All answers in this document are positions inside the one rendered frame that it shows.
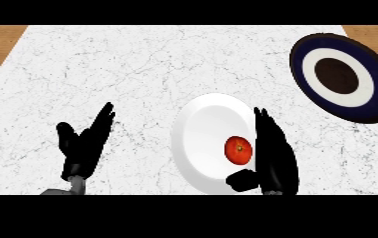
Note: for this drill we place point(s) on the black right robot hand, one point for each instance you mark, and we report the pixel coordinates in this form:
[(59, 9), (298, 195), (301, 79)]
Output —
[(274, 155)]

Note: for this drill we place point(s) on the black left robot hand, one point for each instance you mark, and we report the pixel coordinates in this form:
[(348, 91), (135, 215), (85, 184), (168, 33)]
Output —
[(82, 148)]

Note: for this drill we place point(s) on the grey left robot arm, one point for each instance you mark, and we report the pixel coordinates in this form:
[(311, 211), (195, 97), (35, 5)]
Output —
[(73, 186)]

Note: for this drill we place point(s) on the red tomato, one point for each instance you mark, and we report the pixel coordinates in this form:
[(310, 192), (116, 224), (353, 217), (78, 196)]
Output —
[(237, 150)]

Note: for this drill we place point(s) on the navy and white plate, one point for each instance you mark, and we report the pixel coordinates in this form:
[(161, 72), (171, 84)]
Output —
[(333, 75)]

